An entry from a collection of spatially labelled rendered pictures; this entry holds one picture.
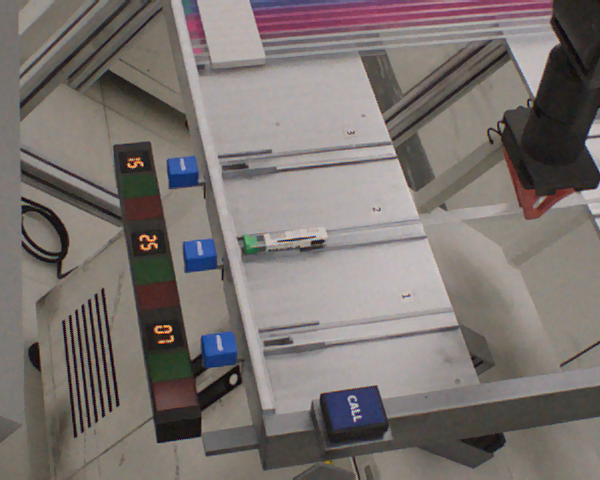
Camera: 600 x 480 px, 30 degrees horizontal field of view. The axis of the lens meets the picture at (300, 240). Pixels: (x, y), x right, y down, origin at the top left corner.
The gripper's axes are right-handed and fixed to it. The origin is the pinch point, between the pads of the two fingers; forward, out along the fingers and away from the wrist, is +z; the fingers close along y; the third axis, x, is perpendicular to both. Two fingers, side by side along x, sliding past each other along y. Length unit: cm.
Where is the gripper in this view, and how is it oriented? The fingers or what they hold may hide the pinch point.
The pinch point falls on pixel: (530, 206)
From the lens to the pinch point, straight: 116.4
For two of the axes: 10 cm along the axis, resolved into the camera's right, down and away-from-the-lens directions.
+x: -9.7, 1.3, -1.9
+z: -0.7, 6.3, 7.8
